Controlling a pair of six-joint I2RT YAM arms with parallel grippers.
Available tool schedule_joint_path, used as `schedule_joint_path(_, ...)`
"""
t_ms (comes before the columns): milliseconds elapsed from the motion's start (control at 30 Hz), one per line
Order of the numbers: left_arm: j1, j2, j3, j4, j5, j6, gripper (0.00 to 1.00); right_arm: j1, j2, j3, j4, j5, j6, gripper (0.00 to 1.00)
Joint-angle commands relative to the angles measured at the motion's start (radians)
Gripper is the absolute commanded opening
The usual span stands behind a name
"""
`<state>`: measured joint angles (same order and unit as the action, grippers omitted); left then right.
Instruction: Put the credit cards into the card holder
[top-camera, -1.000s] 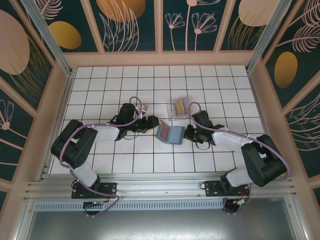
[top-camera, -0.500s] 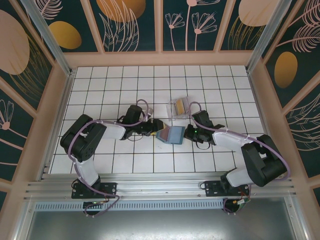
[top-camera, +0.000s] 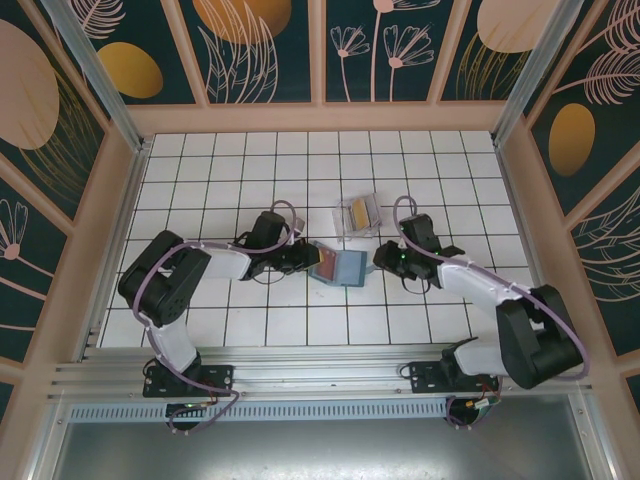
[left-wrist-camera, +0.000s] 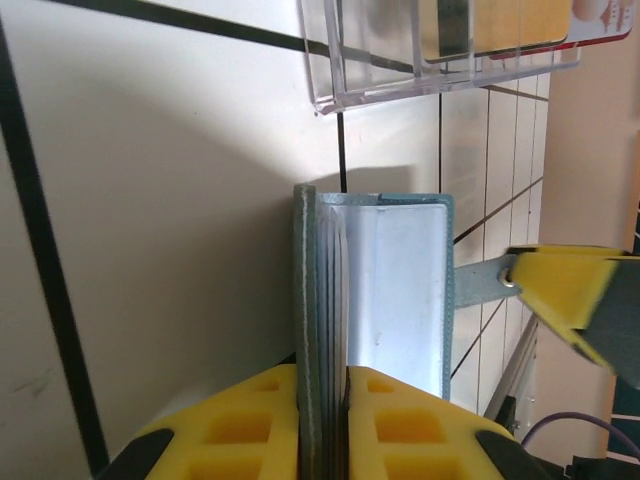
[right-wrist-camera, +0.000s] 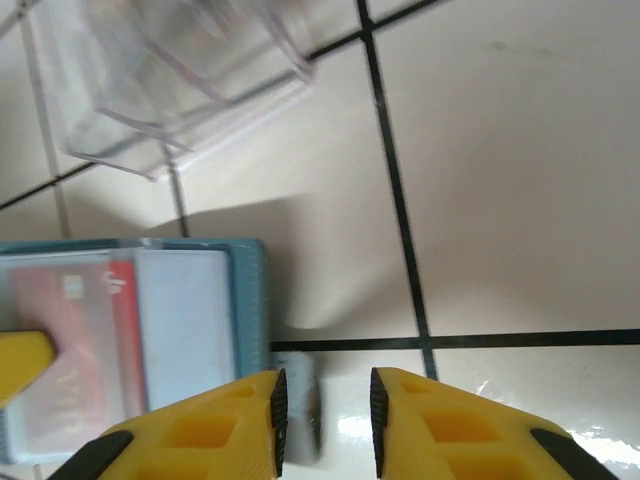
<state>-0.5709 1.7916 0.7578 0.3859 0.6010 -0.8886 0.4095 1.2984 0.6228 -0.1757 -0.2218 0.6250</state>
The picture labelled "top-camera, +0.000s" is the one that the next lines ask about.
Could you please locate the clear plastic card box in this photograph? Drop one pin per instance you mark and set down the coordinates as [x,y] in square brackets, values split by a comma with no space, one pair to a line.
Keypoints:
[367,230]

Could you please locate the blue leather card holder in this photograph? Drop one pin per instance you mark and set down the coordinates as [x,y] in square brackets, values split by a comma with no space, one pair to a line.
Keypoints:
[352,267]

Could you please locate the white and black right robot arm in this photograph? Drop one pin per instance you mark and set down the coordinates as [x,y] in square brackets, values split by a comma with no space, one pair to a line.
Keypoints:
[465,282]

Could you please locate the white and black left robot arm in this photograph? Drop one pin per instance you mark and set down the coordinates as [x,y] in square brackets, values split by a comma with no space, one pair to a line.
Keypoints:
[225,265]

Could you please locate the red credit card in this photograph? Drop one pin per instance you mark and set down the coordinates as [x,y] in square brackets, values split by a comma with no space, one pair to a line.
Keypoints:
[326,265]

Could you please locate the gold card stack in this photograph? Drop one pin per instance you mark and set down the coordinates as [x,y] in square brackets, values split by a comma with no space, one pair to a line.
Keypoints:
[361,210]

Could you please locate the grey metal panel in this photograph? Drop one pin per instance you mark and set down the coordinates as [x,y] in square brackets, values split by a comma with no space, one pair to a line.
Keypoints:
[320,450]

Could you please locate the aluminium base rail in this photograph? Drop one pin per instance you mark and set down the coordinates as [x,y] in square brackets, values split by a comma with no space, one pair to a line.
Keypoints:
[320,372]

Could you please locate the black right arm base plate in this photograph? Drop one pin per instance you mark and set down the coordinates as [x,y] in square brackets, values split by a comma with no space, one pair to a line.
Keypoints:
[425,377]

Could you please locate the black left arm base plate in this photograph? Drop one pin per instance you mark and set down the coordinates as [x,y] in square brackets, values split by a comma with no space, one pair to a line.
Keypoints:
[220,382]

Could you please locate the aluminium corner post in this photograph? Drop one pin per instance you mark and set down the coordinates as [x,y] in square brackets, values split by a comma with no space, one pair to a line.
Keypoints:
[535,70]
[95,75]

